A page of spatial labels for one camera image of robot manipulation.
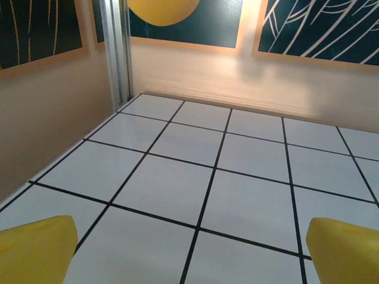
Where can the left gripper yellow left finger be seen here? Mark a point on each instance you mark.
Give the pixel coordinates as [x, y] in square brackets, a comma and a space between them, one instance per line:
[35, 251]

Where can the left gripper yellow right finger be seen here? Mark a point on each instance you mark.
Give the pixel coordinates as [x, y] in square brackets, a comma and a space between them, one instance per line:
[346, 254]

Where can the dark panel with yellow lines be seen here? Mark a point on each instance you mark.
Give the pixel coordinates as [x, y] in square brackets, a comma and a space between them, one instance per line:
[41, 29]

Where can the dark panel with white leaves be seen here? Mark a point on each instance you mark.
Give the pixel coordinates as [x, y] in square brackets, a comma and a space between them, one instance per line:
[296, 29]

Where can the dark panel with yellow oval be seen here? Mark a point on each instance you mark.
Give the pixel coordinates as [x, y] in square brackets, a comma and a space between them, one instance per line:
[207, 23]

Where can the aluminium corner post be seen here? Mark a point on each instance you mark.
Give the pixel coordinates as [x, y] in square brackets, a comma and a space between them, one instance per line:
[117, 59]

